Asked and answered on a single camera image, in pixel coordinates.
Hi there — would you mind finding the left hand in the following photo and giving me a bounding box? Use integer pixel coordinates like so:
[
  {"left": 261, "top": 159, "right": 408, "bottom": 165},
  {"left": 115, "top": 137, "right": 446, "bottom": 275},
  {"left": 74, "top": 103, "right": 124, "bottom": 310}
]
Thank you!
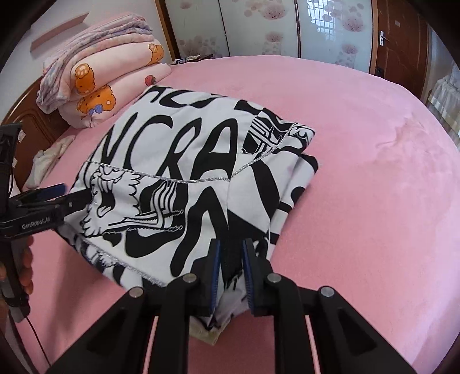
[{"left": 1, "top": 236, "right": 34, "bottom": 322}]

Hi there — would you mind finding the pink wall strip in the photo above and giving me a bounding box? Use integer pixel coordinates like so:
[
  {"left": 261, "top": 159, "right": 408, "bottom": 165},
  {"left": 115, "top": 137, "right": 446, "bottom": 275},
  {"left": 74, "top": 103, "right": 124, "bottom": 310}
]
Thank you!
[{"left": 30, "top": 12, "right": 90, "bottom": 52}]

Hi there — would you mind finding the brown wooden door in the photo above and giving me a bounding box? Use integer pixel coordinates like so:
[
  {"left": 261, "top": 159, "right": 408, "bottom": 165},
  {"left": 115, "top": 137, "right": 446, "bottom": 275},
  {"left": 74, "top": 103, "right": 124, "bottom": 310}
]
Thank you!
[{"left": 372, "top": 0, "right": 429, "bottom": 98}]

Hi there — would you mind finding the wooden headboard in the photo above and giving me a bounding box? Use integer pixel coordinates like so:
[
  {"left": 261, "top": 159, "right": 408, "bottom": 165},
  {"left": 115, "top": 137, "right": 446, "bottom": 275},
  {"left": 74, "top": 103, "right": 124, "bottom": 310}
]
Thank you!
[{"left": 1, "top": 78, "right": 70, "bottom": 189}]

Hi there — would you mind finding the black white graffiti shirt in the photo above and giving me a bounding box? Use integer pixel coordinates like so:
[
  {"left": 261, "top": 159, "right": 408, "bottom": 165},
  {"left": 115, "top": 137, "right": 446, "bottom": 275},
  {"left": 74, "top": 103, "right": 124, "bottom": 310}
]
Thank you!
[{"left": 58, "top": 86, "right": 318, "bottom": 344}]

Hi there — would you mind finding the folded pink bear quilt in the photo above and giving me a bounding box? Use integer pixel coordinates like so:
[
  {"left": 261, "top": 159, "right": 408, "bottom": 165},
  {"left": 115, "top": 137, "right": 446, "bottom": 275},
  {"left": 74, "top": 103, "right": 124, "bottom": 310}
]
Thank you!
[{"left": 36, "top": 13, "right": 172, "bottom": 129}]

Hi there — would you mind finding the white cloth by headboard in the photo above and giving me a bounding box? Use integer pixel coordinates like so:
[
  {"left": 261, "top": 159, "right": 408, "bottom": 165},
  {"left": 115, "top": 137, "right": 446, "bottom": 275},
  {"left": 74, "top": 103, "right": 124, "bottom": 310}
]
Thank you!
[{"left": 24, "top": 136, "right": 75, "bottom": 190}]

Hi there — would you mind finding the floral sliding wardrobe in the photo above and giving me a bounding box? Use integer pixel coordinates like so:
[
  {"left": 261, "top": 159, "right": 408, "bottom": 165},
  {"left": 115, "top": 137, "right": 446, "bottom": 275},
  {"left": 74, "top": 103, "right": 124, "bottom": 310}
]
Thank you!
[{"left": 156, "top": 0, "right": 377, "bottom": 72}]

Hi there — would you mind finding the lace covered furniture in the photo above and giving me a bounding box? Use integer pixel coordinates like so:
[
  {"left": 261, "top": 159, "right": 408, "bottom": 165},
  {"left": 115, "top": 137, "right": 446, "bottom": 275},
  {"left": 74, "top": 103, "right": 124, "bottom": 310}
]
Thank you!
[{"left": 426, "top": 63, "right": 460, "bottom": 149}]

